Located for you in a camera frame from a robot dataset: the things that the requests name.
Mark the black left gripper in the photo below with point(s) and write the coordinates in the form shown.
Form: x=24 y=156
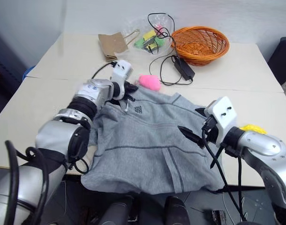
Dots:
x=129 y=86

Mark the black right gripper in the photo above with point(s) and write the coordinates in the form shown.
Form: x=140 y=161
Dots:
x=209 y=127

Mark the grey zip jacket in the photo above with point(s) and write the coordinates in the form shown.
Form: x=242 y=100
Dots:
x=147 y=143

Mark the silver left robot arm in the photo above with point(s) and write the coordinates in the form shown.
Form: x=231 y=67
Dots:
x=63 y=131

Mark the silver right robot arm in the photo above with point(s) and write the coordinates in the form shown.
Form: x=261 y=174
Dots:
x=262 y=152

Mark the pink soft toy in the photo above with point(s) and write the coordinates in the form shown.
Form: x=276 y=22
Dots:
x=149 y=82

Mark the brown paper bag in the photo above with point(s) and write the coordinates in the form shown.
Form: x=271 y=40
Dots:
x=112 y=44

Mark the yellow crumpled object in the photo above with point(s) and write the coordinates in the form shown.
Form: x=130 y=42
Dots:
x=254 y=129

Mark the clear plastic bag with toys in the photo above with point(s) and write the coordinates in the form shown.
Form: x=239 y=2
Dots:
x=149 y=35

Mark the orange woven basket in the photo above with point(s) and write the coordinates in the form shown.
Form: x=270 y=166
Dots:
x=200 y=44

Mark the dark rounded shape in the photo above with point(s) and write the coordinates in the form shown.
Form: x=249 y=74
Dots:
x=176 y=211
x=114 y=211

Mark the dark chair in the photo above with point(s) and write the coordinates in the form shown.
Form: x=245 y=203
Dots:
x=281 y=59

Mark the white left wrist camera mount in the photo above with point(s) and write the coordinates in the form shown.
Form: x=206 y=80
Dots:
x=121 y=69

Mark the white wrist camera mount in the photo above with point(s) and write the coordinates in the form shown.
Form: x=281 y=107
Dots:
x=121 y=69
x=222 y=114

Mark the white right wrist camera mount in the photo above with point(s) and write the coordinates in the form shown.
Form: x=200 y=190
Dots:
x=222 y=114

